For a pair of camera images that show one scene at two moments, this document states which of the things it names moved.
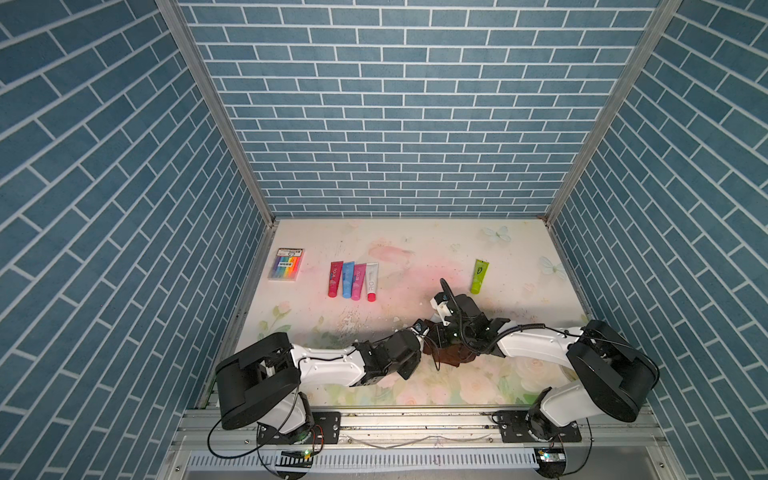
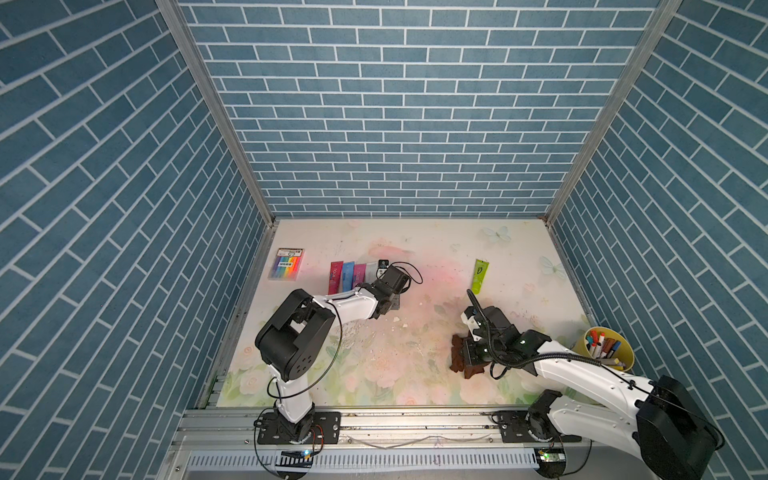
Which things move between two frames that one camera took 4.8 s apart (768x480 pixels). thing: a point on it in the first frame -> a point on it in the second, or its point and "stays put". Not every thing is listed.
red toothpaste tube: x=334 y=278 stays put
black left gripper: x=412 y=364 -> x=395 y=303
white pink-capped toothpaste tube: x=372 y=281 stays put
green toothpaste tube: x=481 y=268 stays put
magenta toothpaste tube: x=358 y=281 stays put
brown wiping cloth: x=451 y=355 -> x=458 y=361
